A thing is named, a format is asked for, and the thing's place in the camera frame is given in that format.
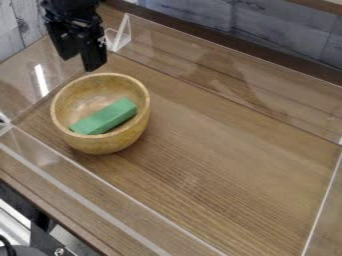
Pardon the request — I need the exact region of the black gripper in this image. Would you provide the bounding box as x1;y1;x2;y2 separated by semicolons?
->
41;0;107;72

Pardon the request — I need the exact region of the wooden bowl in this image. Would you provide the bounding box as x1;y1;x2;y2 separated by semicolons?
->
50;73;151;155

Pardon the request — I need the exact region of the green rectangular block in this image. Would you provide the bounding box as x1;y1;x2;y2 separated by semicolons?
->
70;97;138;135

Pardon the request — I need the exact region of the clear acrylic corner bracket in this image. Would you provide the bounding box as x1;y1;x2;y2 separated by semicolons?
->
105;14;133;52

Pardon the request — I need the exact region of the clear acrylic tray wall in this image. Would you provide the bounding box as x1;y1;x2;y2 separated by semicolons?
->
0;15;342;256

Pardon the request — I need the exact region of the black metal table bracket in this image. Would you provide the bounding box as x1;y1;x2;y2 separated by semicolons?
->
30;220;78;256

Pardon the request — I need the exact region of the black cable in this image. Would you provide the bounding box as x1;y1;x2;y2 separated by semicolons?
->
0;234;19;256

